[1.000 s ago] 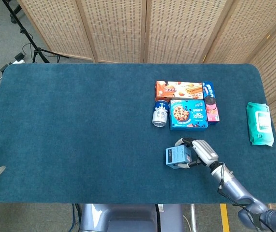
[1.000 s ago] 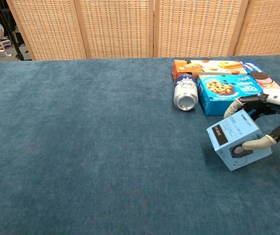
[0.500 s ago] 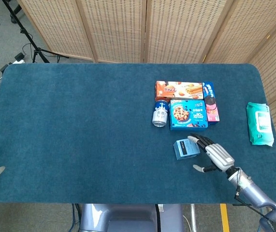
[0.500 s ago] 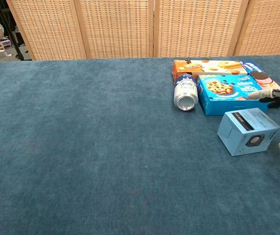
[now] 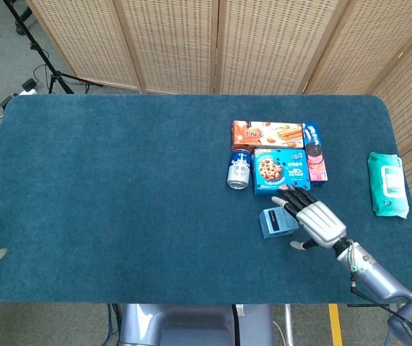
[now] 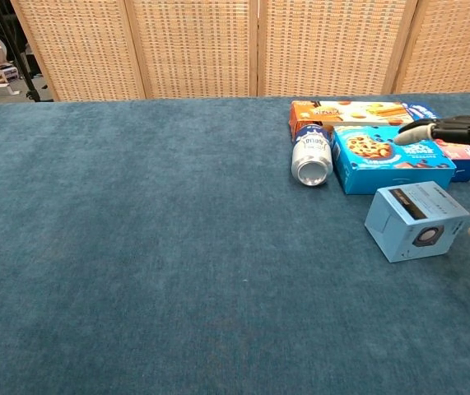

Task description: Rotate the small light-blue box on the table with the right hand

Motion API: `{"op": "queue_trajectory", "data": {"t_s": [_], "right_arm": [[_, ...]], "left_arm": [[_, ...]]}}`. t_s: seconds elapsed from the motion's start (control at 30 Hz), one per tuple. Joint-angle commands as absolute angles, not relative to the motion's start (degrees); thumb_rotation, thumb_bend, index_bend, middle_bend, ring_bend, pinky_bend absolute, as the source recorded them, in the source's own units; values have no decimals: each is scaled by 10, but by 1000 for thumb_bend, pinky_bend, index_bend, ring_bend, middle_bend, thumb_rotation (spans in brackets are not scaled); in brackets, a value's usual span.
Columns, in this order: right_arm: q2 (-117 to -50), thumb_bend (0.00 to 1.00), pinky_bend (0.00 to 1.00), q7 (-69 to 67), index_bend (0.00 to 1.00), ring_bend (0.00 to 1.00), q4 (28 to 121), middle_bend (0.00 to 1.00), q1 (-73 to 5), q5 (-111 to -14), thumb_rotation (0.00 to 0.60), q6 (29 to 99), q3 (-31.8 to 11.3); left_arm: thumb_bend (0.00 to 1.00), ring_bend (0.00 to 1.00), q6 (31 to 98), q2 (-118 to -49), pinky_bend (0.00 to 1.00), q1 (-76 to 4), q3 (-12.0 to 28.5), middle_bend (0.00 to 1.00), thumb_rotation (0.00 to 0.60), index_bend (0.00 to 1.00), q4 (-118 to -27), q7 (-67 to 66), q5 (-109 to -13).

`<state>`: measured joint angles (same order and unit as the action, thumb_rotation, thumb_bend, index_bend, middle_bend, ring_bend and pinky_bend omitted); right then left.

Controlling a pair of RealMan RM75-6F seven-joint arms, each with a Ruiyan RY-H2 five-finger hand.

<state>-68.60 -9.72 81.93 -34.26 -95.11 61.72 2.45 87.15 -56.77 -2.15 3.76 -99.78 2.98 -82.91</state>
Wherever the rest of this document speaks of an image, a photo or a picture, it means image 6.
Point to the dark blue table mat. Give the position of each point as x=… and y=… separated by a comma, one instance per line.
x=156, y=247

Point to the small light blue box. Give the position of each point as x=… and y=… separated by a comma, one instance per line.
x=411, y=222

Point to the orange wafer roll box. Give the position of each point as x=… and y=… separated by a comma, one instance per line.
x=341, y=112

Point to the woven wooden folding screen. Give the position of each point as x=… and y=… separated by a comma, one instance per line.
x=218, y=45

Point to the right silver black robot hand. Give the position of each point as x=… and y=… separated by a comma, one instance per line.
x=457, y=128

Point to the blue white beverage can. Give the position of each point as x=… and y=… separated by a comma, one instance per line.
x=312, y=156

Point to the blue cookie box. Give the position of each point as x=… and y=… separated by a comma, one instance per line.
x=382, y=160

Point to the black tripod stand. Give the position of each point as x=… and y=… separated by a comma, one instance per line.
x=24, y=66

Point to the blue pink sandwich cookie pack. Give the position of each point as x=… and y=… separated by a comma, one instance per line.
x=465, y=162

